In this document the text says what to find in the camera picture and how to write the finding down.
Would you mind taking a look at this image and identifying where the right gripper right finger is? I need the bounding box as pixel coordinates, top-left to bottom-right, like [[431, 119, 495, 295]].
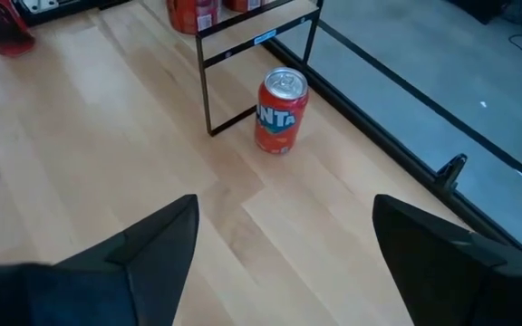
[[372, 194, 522, 326]]

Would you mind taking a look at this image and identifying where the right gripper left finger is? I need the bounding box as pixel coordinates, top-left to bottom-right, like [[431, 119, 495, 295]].
[[0, 194, 200, 326]]

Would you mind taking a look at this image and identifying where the black clamp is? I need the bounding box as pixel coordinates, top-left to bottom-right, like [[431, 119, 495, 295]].
[[435, 152, 469, 194]]

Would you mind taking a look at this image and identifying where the thin black bar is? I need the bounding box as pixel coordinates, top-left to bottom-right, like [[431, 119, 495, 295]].
[[317, 18, 522, 196]]

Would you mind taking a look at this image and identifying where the orange Fanta soda can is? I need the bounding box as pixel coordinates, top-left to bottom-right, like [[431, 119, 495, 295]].
[[254, 66, 310, 155]]

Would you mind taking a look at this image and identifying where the orange-red soda can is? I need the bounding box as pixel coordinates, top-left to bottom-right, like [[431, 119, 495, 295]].
[[166, 0, 222, 35]]

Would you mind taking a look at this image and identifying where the black floor object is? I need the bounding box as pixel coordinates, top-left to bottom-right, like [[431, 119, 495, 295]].
[[444, 0, 522, 26]]

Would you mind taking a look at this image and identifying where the red cola can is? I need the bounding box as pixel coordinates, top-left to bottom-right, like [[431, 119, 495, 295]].
[[0, 0, 36, 58]]

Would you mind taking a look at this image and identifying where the black table edge frame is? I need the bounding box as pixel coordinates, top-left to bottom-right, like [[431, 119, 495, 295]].
[[263, 38, 522, 254]]

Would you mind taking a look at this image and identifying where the black frame wooden shelf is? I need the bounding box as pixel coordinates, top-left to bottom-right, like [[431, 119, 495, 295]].
[[195, 0, 324, 137]]

